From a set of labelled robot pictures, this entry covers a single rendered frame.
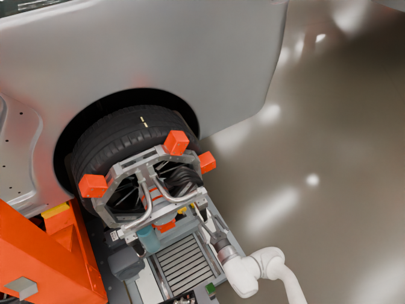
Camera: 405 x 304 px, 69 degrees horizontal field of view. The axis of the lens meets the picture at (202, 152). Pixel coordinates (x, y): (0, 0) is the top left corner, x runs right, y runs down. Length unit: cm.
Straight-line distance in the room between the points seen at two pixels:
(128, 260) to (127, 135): 85
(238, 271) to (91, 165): 77
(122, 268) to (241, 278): 83
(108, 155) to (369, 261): 189
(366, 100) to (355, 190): 108
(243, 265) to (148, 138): 67
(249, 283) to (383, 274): 133
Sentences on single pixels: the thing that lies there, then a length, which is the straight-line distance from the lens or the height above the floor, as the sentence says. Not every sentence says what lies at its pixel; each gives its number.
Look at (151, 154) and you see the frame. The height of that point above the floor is 110.
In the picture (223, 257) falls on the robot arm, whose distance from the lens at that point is 134.
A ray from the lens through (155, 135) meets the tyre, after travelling 133.
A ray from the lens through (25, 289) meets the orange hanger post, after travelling 127.
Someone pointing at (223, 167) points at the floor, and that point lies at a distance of 258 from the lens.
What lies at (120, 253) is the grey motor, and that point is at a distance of 193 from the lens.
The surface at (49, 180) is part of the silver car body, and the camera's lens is 162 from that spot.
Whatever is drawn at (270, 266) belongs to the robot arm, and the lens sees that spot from 136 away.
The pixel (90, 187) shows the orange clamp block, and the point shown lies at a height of 112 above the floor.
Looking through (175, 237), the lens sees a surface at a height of 16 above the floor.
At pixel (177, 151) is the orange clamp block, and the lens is 133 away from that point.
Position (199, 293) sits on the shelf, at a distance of 173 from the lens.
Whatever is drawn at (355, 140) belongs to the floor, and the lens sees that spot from 299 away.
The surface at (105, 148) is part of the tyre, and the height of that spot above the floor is 116.
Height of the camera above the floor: 215
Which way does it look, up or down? 53 degrees down
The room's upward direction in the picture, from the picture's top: 6 degrees counter-clockwise
